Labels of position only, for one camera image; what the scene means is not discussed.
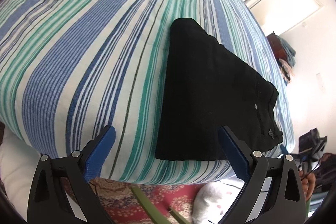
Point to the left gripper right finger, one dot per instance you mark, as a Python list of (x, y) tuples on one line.
[(284, 202)]

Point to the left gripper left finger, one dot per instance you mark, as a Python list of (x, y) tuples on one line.
[(48, 202)]

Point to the black pants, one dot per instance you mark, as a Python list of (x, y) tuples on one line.
[(207, 87)]

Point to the person's right hand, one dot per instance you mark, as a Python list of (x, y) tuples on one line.
[(308, 184)]

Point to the white plush toy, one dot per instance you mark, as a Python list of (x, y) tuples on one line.
[(213, 201)]

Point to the black bag on floor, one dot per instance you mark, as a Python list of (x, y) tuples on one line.
[(312, 158)]

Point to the red floral rug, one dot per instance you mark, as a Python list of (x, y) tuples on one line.
[(121, 205)]

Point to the green plastic strip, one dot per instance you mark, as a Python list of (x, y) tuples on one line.
[(155, 215)]

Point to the pile of clothes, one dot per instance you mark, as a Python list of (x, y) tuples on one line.
[(287, 62)]

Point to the dark wooden cabinet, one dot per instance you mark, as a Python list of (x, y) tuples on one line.
[(276, 46)]

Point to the striped blue green bedsheet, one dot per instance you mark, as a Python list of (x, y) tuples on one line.
[(70, 67)]

